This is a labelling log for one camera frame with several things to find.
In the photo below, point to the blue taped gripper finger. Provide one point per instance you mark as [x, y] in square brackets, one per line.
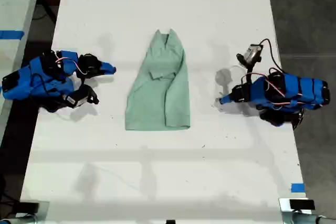
[228, 101]
[228, 97]
[105, 71]
[108, 66]

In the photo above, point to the pale green T-shirt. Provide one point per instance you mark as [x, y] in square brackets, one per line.
[157, 90]

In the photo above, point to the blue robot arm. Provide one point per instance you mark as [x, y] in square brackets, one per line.
[21, 85]
[294, 90]

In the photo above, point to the long blue tape strip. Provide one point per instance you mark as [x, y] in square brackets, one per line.
[11, 35]

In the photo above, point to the pale side table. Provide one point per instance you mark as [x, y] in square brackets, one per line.
[15, 3]

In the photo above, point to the short blue tape strip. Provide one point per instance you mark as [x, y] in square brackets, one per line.
[298, 187]

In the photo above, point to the small black box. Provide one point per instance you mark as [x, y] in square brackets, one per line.
[302, 204]
[29, 207]

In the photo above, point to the grey metal pipe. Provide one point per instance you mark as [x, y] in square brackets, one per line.
[312, 218]
[18, 220]

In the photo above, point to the black camera stalk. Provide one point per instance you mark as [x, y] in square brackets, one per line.
[250, 73]

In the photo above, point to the black camera box white label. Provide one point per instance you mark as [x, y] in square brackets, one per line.
[78, 99]

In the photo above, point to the black and silver camera box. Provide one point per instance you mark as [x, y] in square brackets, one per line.
[252, 54]

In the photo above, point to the metal corner bracket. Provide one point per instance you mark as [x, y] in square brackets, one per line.
[284, 208]
[44, 212]

